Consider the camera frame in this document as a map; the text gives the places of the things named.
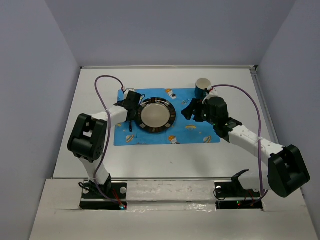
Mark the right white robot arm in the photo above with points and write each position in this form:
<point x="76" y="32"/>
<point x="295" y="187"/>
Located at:
<point x="286" y="168"/>

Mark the black rimmed cream plate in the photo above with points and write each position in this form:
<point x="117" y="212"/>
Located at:
<point x="155" y="115"/>

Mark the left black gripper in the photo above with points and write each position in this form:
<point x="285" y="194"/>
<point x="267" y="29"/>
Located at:
<point x="136" y="116"/>

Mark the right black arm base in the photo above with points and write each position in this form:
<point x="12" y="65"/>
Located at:
<point x="230" y="195"/>

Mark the blue space-print cloth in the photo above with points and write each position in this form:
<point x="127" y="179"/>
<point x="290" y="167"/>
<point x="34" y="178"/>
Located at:
<point x="182" y="132"/>

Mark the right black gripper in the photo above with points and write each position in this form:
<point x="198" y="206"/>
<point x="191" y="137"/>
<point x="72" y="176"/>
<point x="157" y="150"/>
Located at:
<point x="194" y="104"/>

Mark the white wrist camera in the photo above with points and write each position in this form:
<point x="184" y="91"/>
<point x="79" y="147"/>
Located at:
<point x="126" y="91"/>
<point x="211" y="93"/>

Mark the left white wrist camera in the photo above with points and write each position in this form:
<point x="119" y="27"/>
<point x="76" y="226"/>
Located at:
<point x="126" y="91"/>

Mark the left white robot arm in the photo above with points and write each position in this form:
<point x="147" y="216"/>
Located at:
<point x="90" y="135"/>

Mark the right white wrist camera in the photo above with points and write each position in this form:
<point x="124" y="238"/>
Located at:
<point x="211" y="93"/>

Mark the teal cup cream inside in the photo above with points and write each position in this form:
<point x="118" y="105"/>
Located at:
<point x="201" y="88"/>

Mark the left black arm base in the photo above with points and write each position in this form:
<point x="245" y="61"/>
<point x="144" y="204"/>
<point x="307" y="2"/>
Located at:
<point x="110" y="197"/>

